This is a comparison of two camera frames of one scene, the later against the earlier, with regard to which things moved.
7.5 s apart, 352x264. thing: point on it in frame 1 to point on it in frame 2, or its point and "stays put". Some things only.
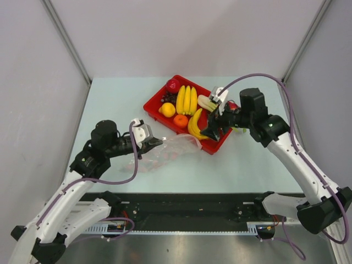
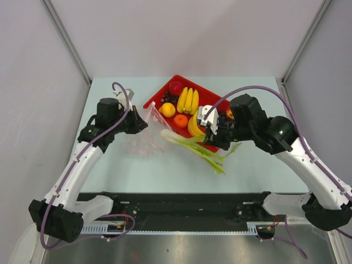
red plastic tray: (182, 105) stays put
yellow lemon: (168, 109) stays put
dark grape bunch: (169, 97) stays put
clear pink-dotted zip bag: (174, 149) to (149, 140)
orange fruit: (180, 120) stays put
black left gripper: (148, 145) to (138, 124)
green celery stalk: (207, 103) to (197, 144)
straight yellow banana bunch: (186, 100) stays put
